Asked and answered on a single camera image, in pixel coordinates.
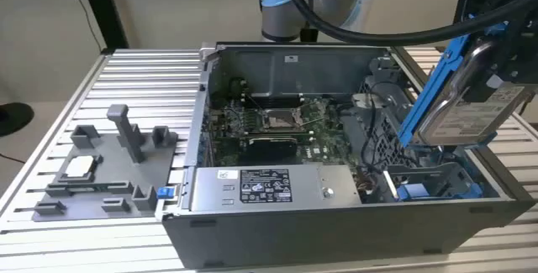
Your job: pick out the thin metal locking lever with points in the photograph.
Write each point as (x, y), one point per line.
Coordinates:
(254, 101)

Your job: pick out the silver power supply unit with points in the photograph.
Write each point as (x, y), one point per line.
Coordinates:
(210, 191)

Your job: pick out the grey disk bay frame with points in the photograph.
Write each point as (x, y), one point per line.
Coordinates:
(423, 172)

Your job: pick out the hard disk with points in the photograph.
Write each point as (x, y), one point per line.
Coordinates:
(454, 118)

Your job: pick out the blue plastic bay bracket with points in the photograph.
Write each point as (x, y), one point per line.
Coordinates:
(414, 192)

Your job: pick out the green motherboard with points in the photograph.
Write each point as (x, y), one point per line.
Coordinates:
(331, 147)

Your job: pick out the grey plastic parts rack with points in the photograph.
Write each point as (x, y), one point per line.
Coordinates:
(109, 172)

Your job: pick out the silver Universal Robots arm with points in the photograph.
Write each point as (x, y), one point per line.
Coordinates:
(277, 17)

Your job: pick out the black post behind case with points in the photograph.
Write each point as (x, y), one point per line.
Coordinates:
(309, 35)

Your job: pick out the round black stand base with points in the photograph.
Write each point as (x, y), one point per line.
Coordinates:
(14, 118)

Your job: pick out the green RAM stick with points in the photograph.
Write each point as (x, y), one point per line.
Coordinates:
(96, 187)

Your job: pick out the grey perforated drive cage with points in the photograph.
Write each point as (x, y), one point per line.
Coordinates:
(390, 96)

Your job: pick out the black upright frame post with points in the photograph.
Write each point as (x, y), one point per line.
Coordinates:
(105, 11)

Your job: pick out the blue case latch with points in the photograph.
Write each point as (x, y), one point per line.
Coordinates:
(164, 192)

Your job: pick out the silver CPU chip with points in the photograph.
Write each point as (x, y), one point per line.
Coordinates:
(80, 166)

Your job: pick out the dark grey PC case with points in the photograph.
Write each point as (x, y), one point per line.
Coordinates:
(294, 238)

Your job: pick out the CPU socket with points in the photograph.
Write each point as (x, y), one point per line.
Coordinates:
(279, 120)

